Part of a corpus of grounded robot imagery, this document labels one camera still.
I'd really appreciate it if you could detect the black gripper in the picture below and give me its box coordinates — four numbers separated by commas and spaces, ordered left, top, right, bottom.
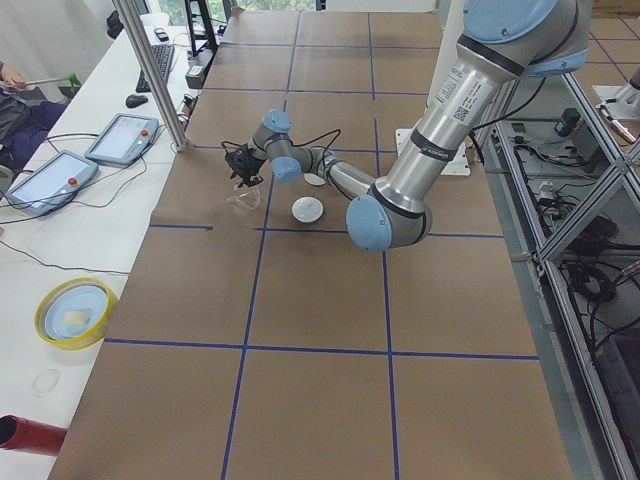
236, 162, 264, 188

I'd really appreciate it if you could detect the white enamel cup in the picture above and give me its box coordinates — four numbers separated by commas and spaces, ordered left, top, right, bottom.
303, 173, 326, 187

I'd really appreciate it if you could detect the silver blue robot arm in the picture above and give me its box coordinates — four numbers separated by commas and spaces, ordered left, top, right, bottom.
225, 1, 592, 252

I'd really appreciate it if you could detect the far teach pendant tablet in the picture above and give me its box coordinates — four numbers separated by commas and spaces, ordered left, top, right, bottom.
84, 113, 159, 166

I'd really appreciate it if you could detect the teach pendant tablet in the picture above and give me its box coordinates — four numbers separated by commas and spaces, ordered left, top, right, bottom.
5, 150, 99, 215
84, 113, 159, 166

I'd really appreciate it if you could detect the black computer mouse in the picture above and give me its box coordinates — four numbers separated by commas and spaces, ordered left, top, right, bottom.
125, 94, 149, 109

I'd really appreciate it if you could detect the black keyboard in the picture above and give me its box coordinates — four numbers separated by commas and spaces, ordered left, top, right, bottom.
135, 44, 174, 93

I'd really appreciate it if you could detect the near teach pendant tablet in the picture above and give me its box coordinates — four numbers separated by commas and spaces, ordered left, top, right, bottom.
5, 150, 99, 215

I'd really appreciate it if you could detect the yellow rimmed bowl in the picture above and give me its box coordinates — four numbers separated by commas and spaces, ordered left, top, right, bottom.
34, 277, 119, 351

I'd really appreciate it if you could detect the seated person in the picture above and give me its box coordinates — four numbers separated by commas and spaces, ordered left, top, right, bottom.
1, 62, 66, 171

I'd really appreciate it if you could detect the red cylinder tube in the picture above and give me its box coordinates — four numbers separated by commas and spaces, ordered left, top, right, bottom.
1, 415, 67, 456

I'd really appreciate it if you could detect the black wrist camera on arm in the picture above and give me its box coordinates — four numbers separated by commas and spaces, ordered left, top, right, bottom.
225, 144, 263, 179

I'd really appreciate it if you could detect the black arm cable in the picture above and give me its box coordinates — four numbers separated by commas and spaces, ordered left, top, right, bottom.
222, 128, 344, 166

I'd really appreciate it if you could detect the aluminium frame post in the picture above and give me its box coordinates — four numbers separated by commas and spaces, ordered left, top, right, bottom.
113, 0, 188, 152

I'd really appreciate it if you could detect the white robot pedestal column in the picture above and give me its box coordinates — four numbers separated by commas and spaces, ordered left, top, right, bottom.
390, 1, 471, 176

